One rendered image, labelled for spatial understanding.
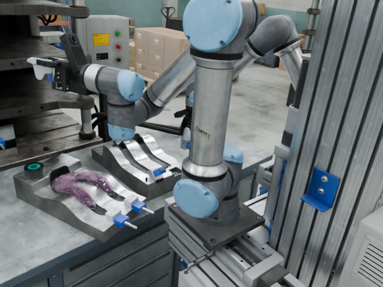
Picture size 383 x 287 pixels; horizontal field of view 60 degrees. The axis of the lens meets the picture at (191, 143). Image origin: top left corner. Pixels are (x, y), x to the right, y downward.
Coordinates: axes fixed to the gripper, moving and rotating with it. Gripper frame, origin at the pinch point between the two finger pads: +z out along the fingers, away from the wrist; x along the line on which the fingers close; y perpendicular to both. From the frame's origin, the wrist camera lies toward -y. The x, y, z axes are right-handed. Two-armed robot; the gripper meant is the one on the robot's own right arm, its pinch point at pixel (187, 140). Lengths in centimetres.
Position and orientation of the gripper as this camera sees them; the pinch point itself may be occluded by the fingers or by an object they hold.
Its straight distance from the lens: 173.5
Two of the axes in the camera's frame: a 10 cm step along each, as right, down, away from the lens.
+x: 7.3, -2.5, 6.4
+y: 6.8, 3.6, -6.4
